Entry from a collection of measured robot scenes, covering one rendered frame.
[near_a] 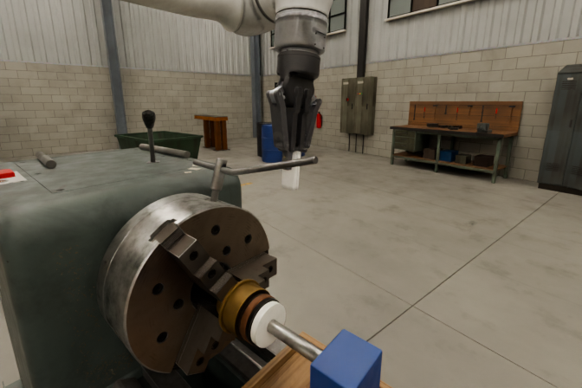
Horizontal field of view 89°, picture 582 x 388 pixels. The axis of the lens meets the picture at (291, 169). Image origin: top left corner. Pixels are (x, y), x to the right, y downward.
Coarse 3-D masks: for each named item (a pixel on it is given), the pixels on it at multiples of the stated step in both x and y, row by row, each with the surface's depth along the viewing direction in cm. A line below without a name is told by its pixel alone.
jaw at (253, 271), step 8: (256, 256) 64; (264, 256) 64; (272, 256) 64; (224, 264) 60; (240, 264) 61; (248, 264) 61; (256, 264) 61; (264, 264) 61; (272, 264) 63; (232, 272) 58; (240, 272) 58; (248, 272) 58; (256, 272) 58; (264, 272) 58; (272, 272) 63; (240, 280) 56; (256, 280) 56; (264, 280) 56; (264, 288) 56
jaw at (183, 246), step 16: (160, 240) 48; (176, 240) 49; (192, 240) 48; (176, 256) 46; (192, 256) 48; (208, 256) 50; (192, 272) 48; (208, 272) 48; (224, 272) 50; (208, 288) 48; (224, 288) 48
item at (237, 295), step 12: (240, 288) 49; (252, 288) 49; (228, 300) 48; (240, 300) 47; (252, 300) 48; (264, 300) 47; (276, 300) 49; (228, 312) 47; (240, 312) 47; (252, 312) 46; (228, 324) 47; (240, 324) 46; (240, 336) 48
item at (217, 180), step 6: (216, 162) 59; (222, 162) 58; (216, 168) 58; (216, 174) 58; (222, 174) 59; (216, 180) 58; (222, 180) 59; (210, 186) 59; (216, 186) 58; (222, 186) 59; (216, 192) 59; (210, 198) 59; (216, 198) 59
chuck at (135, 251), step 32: (160, 224) 50; (192, 224) 51; (224, 224) 57; (256, 224) 63; (128, 256) 48; (160, 256) 48; (224, 256) 58; (128, 288) 45; (160, 288) 49; (192, 288) 63; (128, 320) 45; (160, 320) 49; (160, 352) 50
